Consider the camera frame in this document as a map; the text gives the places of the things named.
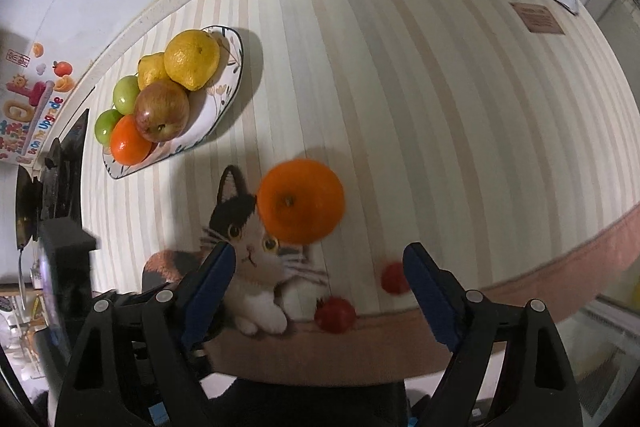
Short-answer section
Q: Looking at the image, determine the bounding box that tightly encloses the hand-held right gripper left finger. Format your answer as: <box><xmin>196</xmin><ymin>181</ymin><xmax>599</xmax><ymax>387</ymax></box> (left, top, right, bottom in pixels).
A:
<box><xmin>54</xmin><ymin>241</ymin><xmax>237</xmax><ymax>427</ymax></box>

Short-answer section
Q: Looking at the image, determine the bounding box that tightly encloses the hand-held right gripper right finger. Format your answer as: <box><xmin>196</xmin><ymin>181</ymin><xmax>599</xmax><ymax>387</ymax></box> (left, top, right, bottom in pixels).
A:
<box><xmin>402</xmin><ymin>242</ymin><xmax>585</xmax><ymax>427</ymax></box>

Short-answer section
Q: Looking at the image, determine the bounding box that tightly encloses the red cherry tomato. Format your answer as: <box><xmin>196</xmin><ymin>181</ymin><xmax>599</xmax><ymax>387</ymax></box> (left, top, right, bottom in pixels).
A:
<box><xmin>314</xmin><ymin>297</ymin><xmax>357</xmax><ymax>334</ymax></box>
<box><xmin>381</xmin><ymin>261</ymin><xmax>413</xmax><ymax>295</ymax></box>

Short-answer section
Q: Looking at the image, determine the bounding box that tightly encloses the orange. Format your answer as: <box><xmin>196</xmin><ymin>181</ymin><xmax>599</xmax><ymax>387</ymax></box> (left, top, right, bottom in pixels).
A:
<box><xmin>256</xmin><ymin>159</ymin><xmax>346</xmax><ymax>244</ymax></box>
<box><xmin>110</xmin><ymin>114</ymin><xmax>153</xmax><ymax>166</ymax></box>

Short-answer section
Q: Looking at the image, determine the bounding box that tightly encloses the green apple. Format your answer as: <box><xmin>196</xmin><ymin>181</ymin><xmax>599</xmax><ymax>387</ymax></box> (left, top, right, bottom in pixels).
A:
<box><xmin>95</xmin><ymin>108</ymin><xmax>123</xmax><ymax>146</ymax></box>
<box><xmin>112</xmin><ymin>76</ymin><xmax>143</xmax><ymax>115</ymax></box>

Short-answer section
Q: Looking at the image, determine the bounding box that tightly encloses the red-brown apple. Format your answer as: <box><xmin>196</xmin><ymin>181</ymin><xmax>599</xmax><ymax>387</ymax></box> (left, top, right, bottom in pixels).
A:
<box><xmin>134</xmin><ymin>79</ymin><xmax>192</xmax><ymax>144</ymax></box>

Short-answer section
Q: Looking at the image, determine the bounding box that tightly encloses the oval floral ceramic plate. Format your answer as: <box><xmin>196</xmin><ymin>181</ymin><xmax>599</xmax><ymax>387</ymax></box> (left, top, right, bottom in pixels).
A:
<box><xmin>102</xmin><ymin>25</ymin><xmax>244</xmax><ymax>180</ymax></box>

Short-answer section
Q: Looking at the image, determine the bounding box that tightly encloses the yellow citrus fruit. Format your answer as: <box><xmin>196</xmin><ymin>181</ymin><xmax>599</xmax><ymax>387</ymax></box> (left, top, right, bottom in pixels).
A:
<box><xmin>164</xmin><ymin>29</ymin><xmax>222</xmax><ymax>92</ymax></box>
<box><xmin>137</xmin><ymin>52</ymin><xmax>171</xmax><ymax>90</ymax></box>

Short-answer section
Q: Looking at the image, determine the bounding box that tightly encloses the dark frying pan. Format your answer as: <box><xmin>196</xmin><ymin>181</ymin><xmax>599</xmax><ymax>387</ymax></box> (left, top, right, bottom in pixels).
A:
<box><xmin>14</xmin><ymin>164</ymin><xmax>46</xmax><ymax>250</ymax></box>

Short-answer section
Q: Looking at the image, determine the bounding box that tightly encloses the black gas stove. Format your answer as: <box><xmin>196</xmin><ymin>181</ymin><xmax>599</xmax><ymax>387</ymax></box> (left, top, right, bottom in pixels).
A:
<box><xmin>35</xmin><ymin>107</ymin><xmax>91</xmax><ymax>228</ymax></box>

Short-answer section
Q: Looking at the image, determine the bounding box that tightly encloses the person's dark clothing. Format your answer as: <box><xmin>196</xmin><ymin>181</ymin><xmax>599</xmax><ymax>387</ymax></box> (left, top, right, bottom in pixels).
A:
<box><xmin>200</xmin><ymin>374</ymin><xmax>416</xmax><ymax>427</ymax></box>

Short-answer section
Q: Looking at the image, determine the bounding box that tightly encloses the striped cat print mat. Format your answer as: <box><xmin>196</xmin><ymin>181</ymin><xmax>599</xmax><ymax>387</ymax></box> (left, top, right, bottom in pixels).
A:
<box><xmin>80</xmin><ymin>0</ymin><xmax>640</xmax><ymax>383</ymax></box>

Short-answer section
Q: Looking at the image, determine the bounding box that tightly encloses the brown mat label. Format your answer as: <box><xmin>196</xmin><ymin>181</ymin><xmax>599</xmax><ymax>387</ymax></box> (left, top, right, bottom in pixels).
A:
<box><xmin>510</xmin><ymin>2</ymin><xmax>566</xmax><ymax>35</ymax></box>

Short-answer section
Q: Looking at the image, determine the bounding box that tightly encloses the colourful wall sticker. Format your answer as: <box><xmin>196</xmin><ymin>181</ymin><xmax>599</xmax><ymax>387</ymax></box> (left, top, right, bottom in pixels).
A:
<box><xmin>0</xmin><ymin>42</ymin><xmax>76</xmax><ymax>165</ymax></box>

